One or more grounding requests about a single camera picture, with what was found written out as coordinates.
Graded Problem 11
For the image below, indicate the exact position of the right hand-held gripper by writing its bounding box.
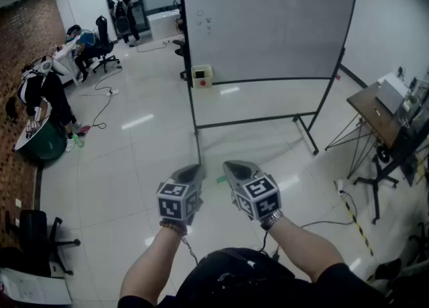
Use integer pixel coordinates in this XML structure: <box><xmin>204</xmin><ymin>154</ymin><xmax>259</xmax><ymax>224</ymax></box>
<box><xmin>223</xmin><ymin>160</ymin><xmax>282</xmax><ymax>222</ymax></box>

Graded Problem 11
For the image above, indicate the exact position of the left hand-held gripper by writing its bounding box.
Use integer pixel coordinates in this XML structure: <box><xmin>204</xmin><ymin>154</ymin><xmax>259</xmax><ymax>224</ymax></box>
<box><xmin>156</xmin><ymin>164</ymin><xmax>206</xmax><ymax>226</ymax></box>

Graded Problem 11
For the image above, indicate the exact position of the cream plastic box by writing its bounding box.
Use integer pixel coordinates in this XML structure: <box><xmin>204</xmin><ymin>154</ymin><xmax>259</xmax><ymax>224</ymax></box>
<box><xmin>190</xmin><ymin>64</ymin><xmax>213</xmax><ymax>89</ymax></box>

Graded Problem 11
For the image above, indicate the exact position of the person's right forearm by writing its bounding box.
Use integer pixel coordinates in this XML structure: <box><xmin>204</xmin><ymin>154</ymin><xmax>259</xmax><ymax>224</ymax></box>
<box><xmin>266</xmin><ymin>214</ymin><xmax>346</xmax><ymax>284</ymax></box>

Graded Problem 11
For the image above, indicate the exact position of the person's left forearm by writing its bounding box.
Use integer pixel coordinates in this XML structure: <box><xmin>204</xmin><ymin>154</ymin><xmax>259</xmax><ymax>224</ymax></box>
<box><xmin>119</xmin><ymin>222</ymin><xmax>188</xmax><ymax>304</ymax></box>

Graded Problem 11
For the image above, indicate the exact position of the whiteboard on black stand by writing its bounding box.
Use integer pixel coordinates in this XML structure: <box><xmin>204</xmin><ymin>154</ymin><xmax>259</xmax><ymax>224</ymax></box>
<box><xmin>176</xmin><ymin>0</ymin><xmax>359</xmax><ymax>165</ymax></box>

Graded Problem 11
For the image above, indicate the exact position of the silver wristwatch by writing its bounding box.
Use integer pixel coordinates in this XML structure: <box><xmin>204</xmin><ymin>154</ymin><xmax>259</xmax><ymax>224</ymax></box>
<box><xmin>259</xmin><ymin>209</ymin><xmax>284</xmax><ymax>230</ymax></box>

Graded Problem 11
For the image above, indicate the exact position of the person's black shirt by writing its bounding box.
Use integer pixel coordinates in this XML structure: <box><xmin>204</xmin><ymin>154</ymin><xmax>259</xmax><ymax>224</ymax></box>
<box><xmin>117</xmin><ymin>248</ymin><xmax>389</xmax><ymax>308</ymax></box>

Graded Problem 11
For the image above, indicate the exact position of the black wheeled stand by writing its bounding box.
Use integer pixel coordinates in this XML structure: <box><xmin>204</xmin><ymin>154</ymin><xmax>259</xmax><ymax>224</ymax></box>
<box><xmin>353</xmin><ymin>125</ymin><xmax>429</xmax><ymax>225</ymax></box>

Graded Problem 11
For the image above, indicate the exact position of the green barrel with white top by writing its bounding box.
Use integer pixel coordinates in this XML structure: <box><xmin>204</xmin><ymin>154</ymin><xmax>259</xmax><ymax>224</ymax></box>
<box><xmin>13</xmin><ymin>105</ymin><xmax>68</xmax><ymax>162</ymax></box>

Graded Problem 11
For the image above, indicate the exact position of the white cabinet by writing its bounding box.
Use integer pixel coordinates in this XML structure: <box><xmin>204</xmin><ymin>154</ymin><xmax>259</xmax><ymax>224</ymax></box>
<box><xmin>147</xmin><ymin>9</ymin><xmax>184</xmax><ymax>41</ymax></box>

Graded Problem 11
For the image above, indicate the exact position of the black office chair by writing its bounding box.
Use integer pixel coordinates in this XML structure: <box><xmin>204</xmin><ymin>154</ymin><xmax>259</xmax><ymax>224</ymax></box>
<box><xmin>92</xmin><ymin>14</ymin><xmax>121</xmax><ymax>74</ymax></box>
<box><xmin>5</xmin><ymin>209</ymin><xmax>81</xmax><ymax>277</ymax></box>

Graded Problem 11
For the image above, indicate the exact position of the grey laptop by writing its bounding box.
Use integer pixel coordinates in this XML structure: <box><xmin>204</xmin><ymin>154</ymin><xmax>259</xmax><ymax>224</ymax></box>
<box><xmin>374</xmin><ymin>78</ymin><xmax>410</xmax><ymax>116</ymax></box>

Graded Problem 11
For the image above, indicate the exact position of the white desk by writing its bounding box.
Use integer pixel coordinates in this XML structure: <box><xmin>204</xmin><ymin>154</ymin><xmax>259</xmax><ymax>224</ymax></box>
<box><xmin>52</xmin><ymin>36</ymin><xmax>84</xmax><ymax>86</ymax></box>

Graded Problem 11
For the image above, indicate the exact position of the black equipment rack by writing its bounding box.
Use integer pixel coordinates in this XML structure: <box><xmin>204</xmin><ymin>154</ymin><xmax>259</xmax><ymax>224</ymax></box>
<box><xmin>395</xmin><ymin>66</ymin><xmax>429</xmax><ymax>187</ymax></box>

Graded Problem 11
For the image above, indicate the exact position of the black bag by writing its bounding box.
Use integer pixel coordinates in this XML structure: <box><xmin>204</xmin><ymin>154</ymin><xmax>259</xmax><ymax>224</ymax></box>
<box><xmin>0</xmin><ymin>246</ymin><xmax>51</xmax><ymax>277</ymax></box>

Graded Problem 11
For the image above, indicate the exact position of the brown beaded bracelet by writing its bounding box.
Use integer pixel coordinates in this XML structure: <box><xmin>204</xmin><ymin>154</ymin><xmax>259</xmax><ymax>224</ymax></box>
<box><xmin>159</xmin><ymin>219</ymin><xmax>188</xmax><ymax>236</ymax></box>

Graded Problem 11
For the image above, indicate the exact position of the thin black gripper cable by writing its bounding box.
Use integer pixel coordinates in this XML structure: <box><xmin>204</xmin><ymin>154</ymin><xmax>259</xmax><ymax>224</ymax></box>
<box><xmin>180</xmin><ymin>235</ymin><xmax>199</xmax><ymax>266</ymax></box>
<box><xmin>257</xmin><ymin>229</ymin><xmax>281</xmax><ymax>261</ymax></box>

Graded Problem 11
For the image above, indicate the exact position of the black floor cable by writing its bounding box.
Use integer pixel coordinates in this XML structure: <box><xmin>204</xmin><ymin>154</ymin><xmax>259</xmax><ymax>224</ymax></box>
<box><xmin>135</xmin><ymin>40</ymin><xmax>175</xmax><ymax>53</ymax></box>
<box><xmin>80</xmin><ymin>64</ymin><xmax>123</xmax><ymax>130</ymax></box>

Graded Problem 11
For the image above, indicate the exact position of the yellow black cable cover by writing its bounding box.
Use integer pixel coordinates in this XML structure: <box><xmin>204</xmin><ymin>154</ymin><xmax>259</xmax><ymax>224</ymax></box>
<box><xmin>341</xmin><ymin>195</ymin><xmax>375</xmax><ymax>257</ymax></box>

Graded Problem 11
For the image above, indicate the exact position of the wooden table with wire legs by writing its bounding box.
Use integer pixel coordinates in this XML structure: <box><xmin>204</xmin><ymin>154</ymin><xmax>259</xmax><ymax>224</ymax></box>
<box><xmin>324</xmin><ymin>81</ymin><xmax>413</xmax><ymax>180</ymax></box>

